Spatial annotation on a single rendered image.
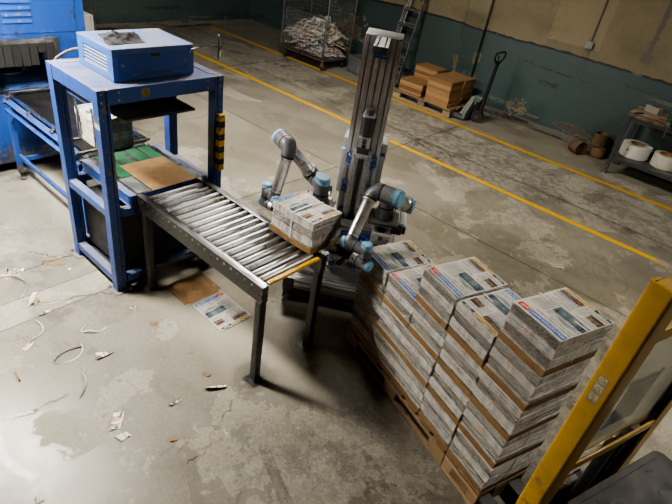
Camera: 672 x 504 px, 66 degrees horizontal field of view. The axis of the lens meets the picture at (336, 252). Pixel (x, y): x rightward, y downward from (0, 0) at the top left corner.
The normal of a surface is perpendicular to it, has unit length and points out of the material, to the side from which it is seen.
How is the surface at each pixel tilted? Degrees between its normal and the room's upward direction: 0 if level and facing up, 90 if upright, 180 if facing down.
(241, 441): 0
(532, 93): 90
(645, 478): 0
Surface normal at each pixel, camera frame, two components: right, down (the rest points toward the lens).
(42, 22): 0.73, 0.46
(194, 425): 0.15, -0.82
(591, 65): -0.66, 0.33
